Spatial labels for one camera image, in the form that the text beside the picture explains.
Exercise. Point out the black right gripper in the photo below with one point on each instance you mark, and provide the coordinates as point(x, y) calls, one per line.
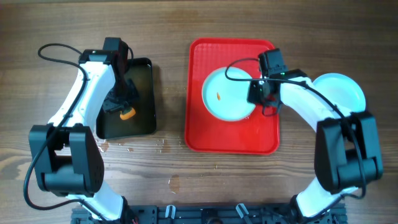
point(253, 97)

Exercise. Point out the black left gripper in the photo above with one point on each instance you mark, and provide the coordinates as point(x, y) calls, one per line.
point(111, 104)

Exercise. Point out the green orange scrub sponge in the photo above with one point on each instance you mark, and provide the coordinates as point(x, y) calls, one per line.
point(127, 113)

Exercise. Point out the white plate tray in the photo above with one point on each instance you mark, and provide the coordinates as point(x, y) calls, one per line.
point(342, 90)
point(225, 94)

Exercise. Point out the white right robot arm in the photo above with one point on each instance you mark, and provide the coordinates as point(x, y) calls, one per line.
point(347, 150)

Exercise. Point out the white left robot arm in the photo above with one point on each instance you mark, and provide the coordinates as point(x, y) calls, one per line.
point(67, 166)

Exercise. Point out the black water tray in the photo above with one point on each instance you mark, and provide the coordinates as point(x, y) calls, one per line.
point(115, 126)

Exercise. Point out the red serving tray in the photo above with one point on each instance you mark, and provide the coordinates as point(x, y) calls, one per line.
point(256, 134)

